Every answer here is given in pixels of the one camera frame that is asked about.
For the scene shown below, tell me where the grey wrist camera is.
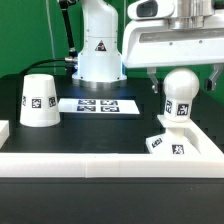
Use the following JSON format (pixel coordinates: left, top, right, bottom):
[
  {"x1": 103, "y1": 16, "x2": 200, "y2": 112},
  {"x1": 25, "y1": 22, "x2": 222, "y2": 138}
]
[{"x1": 127, "y1": 0, "x2": 175, "y2": 20}]

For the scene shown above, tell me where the thin grey cable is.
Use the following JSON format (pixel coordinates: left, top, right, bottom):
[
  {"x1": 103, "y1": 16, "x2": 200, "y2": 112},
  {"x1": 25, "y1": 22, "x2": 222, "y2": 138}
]
[{"x1": 45, "y1": 0, "x2": 58, "y2": 76}]

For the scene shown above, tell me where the white lamp shade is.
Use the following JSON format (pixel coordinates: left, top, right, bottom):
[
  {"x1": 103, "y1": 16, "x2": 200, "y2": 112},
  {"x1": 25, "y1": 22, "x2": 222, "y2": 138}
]
[{"x1": 20, "y1": 74, "x2": 60, "y2": 127}]

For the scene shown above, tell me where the black cable bundle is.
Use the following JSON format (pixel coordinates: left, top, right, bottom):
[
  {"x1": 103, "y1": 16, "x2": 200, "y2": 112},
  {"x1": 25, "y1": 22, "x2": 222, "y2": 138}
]
[{"x1": 19, "y1": 0, "x2": 80, "y2": 76}]

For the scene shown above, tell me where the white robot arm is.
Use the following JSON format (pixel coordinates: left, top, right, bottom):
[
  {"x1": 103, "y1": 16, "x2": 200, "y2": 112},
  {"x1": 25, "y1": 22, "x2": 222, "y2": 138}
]
[{"x1": 73, "y1": 0, "x2": 224, "y2": 90}]

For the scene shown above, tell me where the white border frame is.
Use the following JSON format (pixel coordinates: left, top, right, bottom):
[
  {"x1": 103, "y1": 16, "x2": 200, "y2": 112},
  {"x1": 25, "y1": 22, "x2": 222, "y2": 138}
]
[{"x1": 0, "y1": 120, "x2": 224, "y2": 178}]

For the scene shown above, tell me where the white lamp bulb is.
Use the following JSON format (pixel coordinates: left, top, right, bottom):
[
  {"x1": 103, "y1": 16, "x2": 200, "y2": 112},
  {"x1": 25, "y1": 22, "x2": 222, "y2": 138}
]
[{"x1": 163, "y1": 68, "x2": 199, "y2": 122}]

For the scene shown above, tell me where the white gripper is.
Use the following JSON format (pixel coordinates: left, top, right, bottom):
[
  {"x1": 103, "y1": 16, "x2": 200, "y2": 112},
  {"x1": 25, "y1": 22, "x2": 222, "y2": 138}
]
[{"x1": 122, "y1": 14, "x2": 224, "y2": 93}]

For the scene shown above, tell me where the white lamp base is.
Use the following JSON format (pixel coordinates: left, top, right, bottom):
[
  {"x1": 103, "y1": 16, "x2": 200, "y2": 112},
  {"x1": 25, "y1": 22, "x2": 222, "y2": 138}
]
[{"x1": 146, "y1": 115, "x2": 199, "y2": 156}]

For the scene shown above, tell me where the white marker sheet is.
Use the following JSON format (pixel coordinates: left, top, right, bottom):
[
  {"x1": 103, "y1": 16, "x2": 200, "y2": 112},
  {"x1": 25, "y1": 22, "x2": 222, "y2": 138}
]
[{"x1": 58, "y1": 98, "x2": 139, "y2": 115}]

